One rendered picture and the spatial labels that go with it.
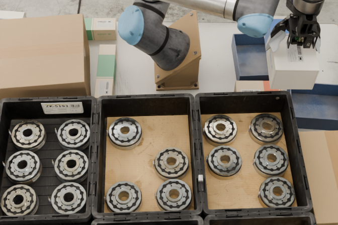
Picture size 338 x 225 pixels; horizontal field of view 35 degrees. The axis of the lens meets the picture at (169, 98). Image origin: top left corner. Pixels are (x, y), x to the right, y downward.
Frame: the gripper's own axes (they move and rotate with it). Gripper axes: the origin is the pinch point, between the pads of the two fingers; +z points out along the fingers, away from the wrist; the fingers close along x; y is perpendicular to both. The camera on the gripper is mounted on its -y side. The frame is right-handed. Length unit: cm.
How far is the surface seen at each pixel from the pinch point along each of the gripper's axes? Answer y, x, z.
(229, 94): 4.2, -16.2, 17.7
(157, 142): 16.0, -38.4, 27.7
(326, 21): -112, 54, 111
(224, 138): 15.8, -17.8, 24.6
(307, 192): 36.8, 3.4, 17.4
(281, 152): 20.5, -0.5, 24.5
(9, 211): 40, -79, 25
